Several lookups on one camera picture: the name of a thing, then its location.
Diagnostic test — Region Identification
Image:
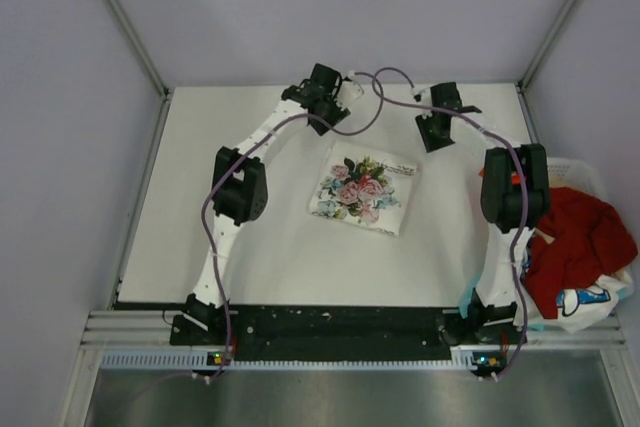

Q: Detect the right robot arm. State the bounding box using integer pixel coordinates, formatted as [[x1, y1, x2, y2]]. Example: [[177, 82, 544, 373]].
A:
[[414, 82, 551, 343]]

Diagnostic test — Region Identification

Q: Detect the right aluminium frame post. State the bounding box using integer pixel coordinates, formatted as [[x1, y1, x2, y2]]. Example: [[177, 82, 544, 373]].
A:
[[517, 0, 614, 93]]

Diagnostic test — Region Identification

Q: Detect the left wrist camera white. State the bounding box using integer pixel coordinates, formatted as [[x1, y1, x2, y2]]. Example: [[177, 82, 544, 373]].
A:
[[336, 71, 364, 109]]

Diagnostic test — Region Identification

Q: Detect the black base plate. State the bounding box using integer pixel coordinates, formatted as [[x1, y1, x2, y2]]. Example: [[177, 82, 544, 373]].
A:
[[170, 304, 523, 362]]

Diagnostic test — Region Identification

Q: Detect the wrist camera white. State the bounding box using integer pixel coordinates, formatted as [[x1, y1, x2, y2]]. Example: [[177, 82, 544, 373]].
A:
[[336, 71, 364, 109], [411, 86, 431, 110]]

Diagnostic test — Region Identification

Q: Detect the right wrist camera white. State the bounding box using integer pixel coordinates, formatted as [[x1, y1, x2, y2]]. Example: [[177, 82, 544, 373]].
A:
[[411, 86, 431, 110]]

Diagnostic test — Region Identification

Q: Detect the grey slotted cable duct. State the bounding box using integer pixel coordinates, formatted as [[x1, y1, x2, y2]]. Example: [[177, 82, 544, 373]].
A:
[[100, 348, 501, 373]]

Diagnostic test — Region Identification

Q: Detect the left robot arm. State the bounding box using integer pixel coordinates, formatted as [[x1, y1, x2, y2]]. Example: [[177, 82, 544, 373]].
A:
[[184, 64, 349, 344]]

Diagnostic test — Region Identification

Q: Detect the aluminium front rail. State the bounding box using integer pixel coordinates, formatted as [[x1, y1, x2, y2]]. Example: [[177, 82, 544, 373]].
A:
[[80, 311, 172, 348]]

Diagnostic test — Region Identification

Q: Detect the white printed t shirt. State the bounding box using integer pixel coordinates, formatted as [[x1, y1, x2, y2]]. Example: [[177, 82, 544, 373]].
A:
[[515, 230, 638, 333]]

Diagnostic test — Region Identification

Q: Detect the red t shirt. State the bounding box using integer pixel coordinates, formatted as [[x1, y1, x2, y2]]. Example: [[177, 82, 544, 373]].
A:
[[523, 187, 638, 319]]

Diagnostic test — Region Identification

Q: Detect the teal t shirt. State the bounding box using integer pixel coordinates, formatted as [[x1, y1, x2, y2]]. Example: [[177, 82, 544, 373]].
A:
[[458, 275, 484, 322]]

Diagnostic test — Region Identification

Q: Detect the white laundry basket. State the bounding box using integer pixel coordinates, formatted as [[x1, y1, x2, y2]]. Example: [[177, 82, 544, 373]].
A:
[[540, 158, 638, 334]]

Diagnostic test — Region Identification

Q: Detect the left aluminium frame post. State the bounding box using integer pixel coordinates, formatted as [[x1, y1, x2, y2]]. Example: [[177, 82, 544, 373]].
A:
[[74, 0, 171, 98]]

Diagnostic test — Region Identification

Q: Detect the aluminium frame post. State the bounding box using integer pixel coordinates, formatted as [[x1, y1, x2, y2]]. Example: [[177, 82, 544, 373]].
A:
[[74, 0, 171, 98], [517, 0, 614, 93]]

